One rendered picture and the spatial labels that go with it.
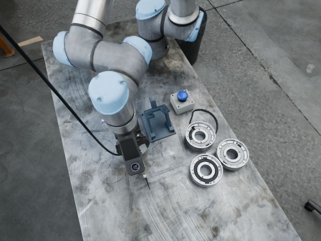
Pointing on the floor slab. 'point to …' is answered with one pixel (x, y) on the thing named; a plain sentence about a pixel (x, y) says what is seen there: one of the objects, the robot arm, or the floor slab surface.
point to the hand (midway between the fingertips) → (136, 154)
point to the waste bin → (189, 49)
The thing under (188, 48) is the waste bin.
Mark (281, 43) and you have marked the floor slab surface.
